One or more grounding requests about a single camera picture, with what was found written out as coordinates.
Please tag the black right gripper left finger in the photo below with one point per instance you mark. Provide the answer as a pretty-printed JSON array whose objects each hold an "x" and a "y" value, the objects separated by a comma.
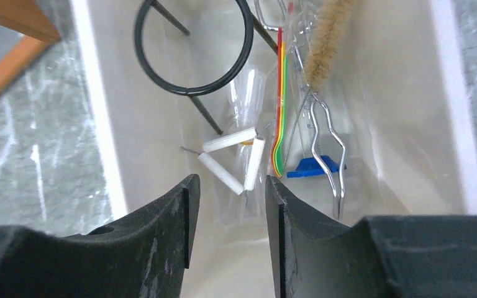
[{"x": 143, "y": 254}]

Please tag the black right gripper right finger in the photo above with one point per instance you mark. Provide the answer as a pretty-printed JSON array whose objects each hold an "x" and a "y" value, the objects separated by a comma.
[{"x": 313, "y": 255}]

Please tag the white clay triangle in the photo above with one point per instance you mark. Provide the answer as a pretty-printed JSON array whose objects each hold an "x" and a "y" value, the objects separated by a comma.
[{"x": 230, "y": 160}]

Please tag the blue plastic clamp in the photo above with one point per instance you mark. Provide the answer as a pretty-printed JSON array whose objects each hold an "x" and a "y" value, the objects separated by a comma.
[{"x": 309, "y": 167}]

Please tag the colourful plastic spoons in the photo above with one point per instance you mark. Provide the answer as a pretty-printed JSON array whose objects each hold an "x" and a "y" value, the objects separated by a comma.
[{"x": 279, "y": 128}]

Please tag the tan test tube brush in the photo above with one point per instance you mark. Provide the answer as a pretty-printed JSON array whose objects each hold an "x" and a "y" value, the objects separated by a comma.
[{"x": 331, "y": 22}]

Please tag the beige plastic bin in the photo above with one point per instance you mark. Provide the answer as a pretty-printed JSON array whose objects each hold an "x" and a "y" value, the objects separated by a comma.
[{"x": 397, "y": 96}]

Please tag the clear glass test tube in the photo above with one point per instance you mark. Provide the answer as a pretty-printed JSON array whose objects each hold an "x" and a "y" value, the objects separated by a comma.
[{"x": 246, "y": 93}]

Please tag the orange wooden rack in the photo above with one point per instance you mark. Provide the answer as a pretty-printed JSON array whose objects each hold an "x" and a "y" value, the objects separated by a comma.
[{"x": 25, "y": 33}]

